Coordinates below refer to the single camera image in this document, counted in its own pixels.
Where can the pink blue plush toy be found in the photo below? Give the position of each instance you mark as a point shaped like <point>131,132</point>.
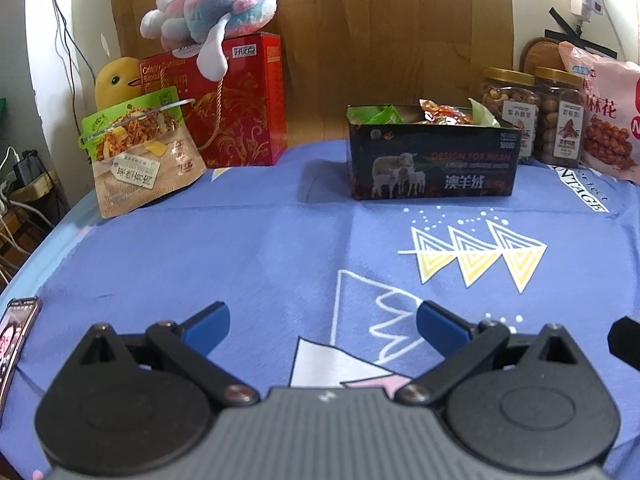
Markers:
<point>225,5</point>

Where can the yellow plush toy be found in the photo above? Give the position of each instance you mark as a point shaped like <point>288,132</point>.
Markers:
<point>117,82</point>

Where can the smartphone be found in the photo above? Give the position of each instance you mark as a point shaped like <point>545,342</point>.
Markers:
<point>15,345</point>

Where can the red gift box gold pattern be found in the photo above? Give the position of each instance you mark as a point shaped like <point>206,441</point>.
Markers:
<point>250,110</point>

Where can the black printed cardboard box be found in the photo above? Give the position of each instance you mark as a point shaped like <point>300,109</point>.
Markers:
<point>435,165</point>

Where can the walnut jar gold lid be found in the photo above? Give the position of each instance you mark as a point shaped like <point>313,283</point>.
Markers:
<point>560,120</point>

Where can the pink snack bag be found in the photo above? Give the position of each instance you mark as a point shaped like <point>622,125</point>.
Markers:
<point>607,120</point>

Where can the blue printed bedsheet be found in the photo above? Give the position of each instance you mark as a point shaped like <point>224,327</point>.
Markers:
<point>300,240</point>

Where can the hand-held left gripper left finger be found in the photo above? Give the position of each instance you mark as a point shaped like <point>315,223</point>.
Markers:
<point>207,327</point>

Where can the brown pot holder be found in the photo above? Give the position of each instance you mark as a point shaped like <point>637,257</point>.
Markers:
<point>542,55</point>

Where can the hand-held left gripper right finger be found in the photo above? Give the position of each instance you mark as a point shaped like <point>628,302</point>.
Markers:
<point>440,327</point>

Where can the grey charger block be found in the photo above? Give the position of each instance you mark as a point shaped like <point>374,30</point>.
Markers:
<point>27,167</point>

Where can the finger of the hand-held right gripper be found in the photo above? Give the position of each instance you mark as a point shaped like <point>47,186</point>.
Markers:
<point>627,337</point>

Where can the peanut jar gold lid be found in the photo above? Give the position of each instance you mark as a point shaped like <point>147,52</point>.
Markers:
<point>507,105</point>

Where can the kraft snack pouch green top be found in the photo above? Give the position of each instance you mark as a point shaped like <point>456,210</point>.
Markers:
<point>140,160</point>

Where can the wooden headboard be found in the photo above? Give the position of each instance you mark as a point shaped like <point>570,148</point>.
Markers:
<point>375,35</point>

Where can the orange red snack packet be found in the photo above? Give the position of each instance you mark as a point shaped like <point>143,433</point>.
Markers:
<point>445,112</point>

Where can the black tape strip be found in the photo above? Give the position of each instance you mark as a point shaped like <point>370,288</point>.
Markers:
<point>585,35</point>

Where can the pale green snack packet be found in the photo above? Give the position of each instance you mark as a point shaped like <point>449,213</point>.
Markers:
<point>484,115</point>

